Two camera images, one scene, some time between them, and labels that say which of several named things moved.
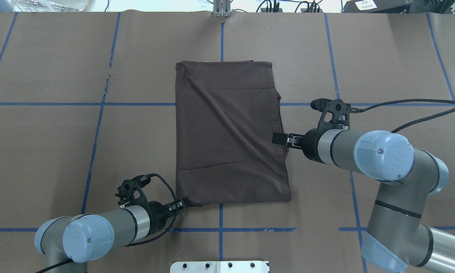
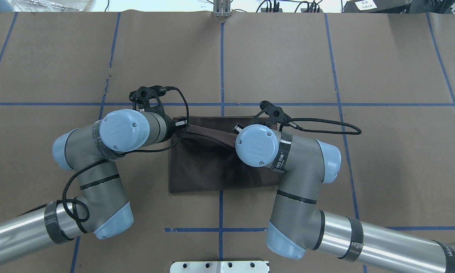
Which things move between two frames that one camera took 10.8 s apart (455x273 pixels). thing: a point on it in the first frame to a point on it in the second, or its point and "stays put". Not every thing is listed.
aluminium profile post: (221, 8) stays put
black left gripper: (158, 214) to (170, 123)
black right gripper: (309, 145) to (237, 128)
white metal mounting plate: (220, 267) stays put
